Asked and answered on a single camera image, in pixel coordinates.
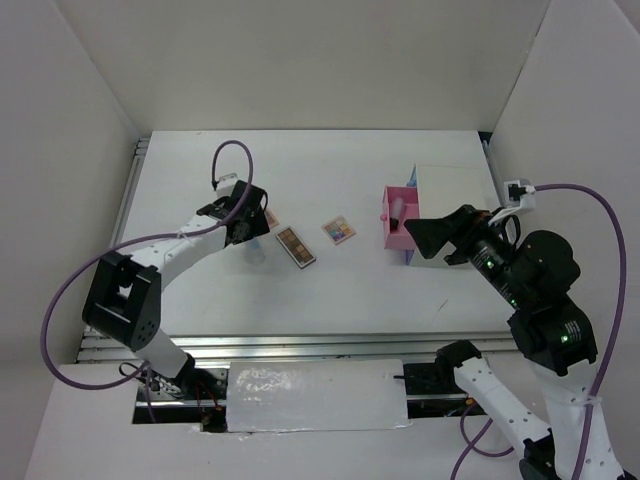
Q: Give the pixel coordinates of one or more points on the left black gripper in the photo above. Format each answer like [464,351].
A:
[257,226]

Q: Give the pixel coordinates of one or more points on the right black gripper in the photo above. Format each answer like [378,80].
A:
[461,235]

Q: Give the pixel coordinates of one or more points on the clear bottle blue label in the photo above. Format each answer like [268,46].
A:
[255,254]

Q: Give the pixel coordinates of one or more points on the pink drawer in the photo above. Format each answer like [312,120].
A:
[400,240]

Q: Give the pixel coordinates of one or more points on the clear bottle black cap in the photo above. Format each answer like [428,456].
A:
[395,213]

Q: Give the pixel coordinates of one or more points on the blue drawer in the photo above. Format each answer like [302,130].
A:
[412,182]

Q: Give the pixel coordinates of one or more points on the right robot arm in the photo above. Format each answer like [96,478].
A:
[549,330]

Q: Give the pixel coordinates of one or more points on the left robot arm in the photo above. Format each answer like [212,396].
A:
[125,297]

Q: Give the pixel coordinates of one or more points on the peach four-pan palette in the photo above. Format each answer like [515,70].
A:
[272,221]

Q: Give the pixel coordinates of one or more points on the brown long eyeshadow palette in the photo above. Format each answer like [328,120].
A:
[298,251]

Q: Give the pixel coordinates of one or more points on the white drawer cabinet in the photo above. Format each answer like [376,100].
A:
[443,189]

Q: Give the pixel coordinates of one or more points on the colourful square eyeshadow palette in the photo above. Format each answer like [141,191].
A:
[338,230]

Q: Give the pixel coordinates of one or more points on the white cover plate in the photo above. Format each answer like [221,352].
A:
[340,395]

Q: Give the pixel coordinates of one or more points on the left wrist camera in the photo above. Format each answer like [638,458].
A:
[225,184]

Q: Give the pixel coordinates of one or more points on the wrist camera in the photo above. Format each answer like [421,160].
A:
[225,184]
[519,198]

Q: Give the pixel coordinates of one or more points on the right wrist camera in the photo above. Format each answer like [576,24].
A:
[519,198]

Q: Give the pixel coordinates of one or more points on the aluminium rail frame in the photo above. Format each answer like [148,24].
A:
[357,298]

